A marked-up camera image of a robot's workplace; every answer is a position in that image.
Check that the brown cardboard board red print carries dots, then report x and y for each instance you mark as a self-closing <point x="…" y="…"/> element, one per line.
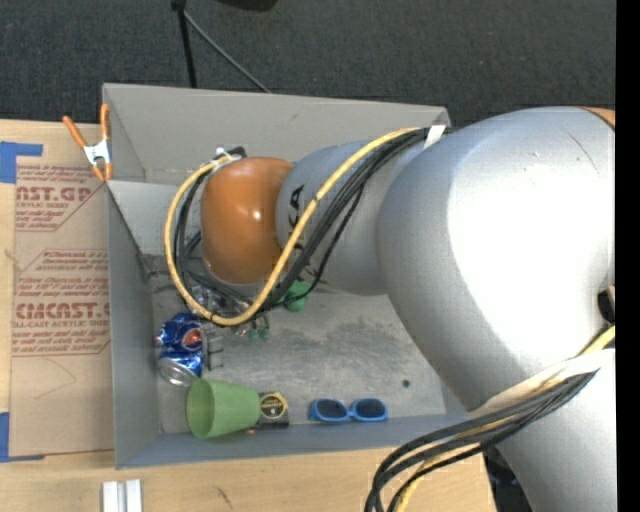
<point x="60" y="280"/>

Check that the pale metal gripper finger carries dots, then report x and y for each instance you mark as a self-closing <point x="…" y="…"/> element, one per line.
<point x="216" y="359"/>
<point x="209" y="336"/>

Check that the grey metal bin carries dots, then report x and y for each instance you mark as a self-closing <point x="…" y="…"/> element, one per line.
<point x="325" y="350"/>

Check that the green rounded toy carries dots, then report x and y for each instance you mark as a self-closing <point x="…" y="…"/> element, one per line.
<point x="296" y="296"/>

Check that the crushed blue drink can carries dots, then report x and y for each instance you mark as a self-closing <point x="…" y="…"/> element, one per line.
<point x="180" y="345"/>

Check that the black and yellow tape measure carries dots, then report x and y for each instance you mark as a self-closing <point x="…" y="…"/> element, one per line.
<point x="273" y="409"/>

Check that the blue sunglasses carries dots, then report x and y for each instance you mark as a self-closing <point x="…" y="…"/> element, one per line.
<point x="347" y="410"/>

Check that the green plastic cup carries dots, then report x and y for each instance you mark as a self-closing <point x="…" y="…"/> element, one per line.
<point x="220" y="407"/>

